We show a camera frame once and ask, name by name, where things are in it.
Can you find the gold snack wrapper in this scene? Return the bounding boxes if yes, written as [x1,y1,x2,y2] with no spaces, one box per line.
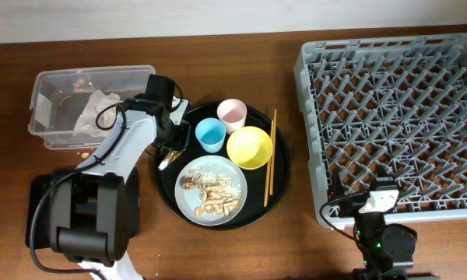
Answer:
[158,150,182,171]

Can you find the light blue plastic cup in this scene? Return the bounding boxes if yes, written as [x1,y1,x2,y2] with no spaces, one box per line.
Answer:
[195,117,226,153]

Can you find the white napkin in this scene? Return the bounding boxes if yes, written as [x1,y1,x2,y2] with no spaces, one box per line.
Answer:
[74,89,121,138]

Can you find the pink plastic cup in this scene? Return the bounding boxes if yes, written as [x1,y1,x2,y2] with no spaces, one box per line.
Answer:
[216,99,248,135]

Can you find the yellow plastic bowl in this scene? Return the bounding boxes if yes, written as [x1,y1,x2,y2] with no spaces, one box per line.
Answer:
[226,126,273,170]

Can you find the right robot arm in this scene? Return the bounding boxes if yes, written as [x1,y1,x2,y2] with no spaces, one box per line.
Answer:
[318,167,417,280]

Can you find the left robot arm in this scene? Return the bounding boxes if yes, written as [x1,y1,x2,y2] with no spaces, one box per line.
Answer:
[29,74,190,279]

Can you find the grey dishwasher rack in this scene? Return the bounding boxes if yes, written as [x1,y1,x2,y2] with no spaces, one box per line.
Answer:
[293,33,467,229]

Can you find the clear plastic waste bin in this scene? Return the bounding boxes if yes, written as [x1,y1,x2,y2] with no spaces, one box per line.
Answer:
[28,65,156,150]

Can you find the round black tray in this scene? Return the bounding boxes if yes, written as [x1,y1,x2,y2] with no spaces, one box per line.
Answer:
[153,101,291,231]

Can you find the grey plate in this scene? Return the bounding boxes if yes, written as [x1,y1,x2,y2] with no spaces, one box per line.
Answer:
[174,156,248,226]

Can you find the food scraps on plate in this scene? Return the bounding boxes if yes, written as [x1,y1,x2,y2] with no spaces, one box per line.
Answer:
[182,169,241,217]

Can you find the black rectangular tray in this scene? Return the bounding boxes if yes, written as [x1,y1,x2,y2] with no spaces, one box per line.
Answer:
[24,166,141,250]

